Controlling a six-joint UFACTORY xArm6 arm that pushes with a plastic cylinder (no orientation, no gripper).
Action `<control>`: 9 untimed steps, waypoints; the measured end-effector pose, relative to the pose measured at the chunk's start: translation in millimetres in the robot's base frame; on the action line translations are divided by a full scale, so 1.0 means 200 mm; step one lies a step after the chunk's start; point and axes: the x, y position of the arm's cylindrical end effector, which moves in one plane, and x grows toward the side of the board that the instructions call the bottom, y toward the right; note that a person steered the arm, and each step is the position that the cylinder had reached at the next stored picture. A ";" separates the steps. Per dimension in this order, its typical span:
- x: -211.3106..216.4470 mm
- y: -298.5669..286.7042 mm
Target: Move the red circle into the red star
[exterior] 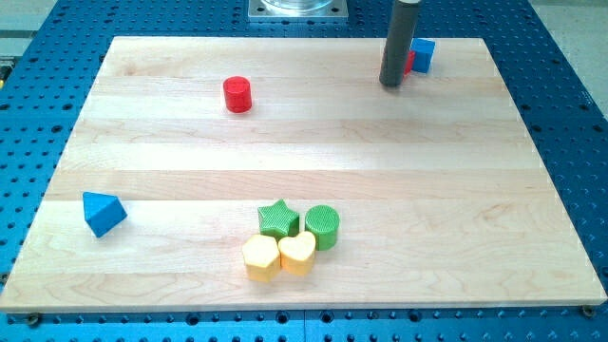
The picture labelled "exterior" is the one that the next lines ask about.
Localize green star block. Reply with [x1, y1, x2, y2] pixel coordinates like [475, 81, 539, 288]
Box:
[257, 199, 300, 241]

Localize red star block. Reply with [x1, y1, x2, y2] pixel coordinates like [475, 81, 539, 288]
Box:
[404, 50, 416, 76]

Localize green cylinder block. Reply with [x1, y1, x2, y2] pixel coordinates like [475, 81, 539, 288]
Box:
[305, 204, 340, 251]

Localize yellow heart block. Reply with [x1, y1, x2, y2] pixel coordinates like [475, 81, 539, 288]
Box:
[278, 231, 316, 276]

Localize yellow hexagon block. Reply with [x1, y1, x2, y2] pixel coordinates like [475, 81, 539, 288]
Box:
[241, 235, 281, 282]

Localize wooden board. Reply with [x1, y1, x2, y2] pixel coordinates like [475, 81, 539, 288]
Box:
[1, 37, 606, 314]

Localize red cylinder block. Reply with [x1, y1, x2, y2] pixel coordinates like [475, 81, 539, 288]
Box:
[222, 76, 253, 113]

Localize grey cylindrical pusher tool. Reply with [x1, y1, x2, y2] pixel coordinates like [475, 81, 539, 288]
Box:
[379, 0, 423, 87]

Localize blue cube block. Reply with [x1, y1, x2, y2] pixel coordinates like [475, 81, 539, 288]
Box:
[410, 38, 436, 73]

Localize blue triangle block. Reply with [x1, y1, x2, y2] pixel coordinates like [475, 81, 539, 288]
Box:
[82, 192, 127, 238]

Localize blue perforated metal table plate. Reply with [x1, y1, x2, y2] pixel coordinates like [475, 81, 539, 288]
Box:
[1, 0, 607, 341]

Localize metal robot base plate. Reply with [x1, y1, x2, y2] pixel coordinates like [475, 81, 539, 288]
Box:
[247, 0, 349, 23]

